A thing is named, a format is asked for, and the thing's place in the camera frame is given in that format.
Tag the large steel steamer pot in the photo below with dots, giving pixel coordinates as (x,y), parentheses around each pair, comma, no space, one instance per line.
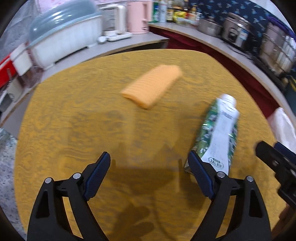
(277,50)

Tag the white bottle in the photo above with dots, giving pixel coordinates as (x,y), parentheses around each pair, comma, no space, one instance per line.
(162,11)

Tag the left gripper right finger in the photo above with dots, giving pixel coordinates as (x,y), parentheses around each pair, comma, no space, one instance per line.
(237,210)

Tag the small steel pot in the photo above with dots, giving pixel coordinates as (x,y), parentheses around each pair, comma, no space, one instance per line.
(209,27)

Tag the stacked teal yellow bowls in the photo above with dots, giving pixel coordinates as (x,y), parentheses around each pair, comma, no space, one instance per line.
(290,93)

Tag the white glass electric kettle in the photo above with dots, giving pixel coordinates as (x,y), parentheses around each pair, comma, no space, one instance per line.
(113,23)

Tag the yellow paisley tablecloth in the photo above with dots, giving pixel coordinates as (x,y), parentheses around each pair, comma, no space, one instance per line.
(78,113)

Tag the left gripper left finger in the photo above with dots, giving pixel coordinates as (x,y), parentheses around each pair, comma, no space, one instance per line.
(61,210)

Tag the green tin can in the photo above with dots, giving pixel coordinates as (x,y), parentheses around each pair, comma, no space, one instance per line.
(155,11)

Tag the white dish rack grey lid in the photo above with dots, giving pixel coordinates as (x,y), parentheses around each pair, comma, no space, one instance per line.
(64,30)

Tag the dark sauce bottle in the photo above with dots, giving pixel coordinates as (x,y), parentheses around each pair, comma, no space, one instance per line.
(169,11)

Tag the navy patterned cloth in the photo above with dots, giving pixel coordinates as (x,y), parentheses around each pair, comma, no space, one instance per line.
(219,9)

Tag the purple cloth on pot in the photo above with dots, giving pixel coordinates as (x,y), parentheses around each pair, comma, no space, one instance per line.
(282,26)

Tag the steel rice cooker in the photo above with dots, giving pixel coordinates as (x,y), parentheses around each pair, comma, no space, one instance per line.
(236,30)

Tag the orange foam net sleeve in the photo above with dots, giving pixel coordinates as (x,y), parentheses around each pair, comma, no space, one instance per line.
(152,85)

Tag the dark red counter curtain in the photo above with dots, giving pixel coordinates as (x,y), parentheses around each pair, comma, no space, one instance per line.
(261,96)

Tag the pink electric kettle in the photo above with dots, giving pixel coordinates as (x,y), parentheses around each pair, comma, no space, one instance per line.
(139,14)

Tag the red plastic basket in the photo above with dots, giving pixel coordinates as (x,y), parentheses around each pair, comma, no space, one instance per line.
(7,71)

